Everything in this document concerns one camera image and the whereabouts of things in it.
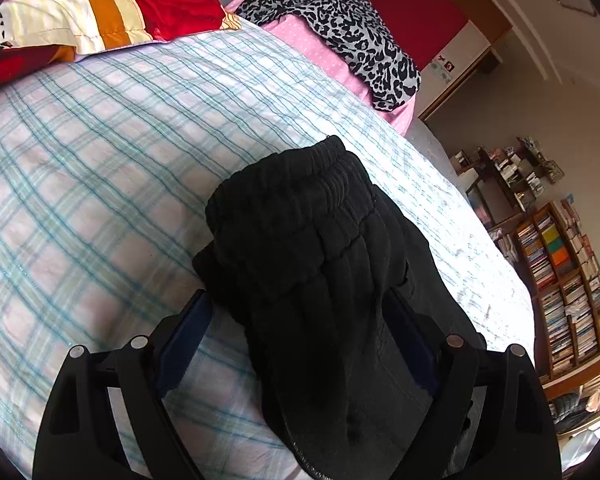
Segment red striped pillow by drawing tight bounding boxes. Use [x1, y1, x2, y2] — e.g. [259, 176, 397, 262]
[0, 0, 242, 97]

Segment pink dotted blanket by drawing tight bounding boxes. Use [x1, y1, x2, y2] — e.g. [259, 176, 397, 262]
[224, 2, 417, 137]

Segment leopard print cloth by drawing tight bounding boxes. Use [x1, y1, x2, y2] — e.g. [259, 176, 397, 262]
[235, 0, 422, 112]

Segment wooden desk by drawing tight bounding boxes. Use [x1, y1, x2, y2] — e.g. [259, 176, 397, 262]
[464, 167, 526, 226]

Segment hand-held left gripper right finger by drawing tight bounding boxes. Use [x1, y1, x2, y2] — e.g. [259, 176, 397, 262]
[382, 287, 563, 480]

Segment bed with plaid sheet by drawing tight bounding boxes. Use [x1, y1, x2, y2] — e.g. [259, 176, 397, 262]
[0, 16, 537, 480]

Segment wooden bookshelf with books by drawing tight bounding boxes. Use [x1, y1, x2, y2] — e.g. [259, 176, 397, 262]
[496, 199, 600, 380]

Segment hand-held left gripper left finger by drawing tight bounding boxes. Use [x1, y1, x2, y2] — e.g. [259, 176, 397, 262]
[31, 287, 214, 480]

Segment small cluttered wooden shelf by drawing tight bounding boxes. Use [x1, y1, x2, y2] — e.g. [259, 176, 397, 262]
[450, 135, 567, 213]

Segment black pants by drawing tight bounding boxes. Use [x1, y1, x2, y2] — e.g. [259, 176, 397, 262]
[192, 135, 487, 480]

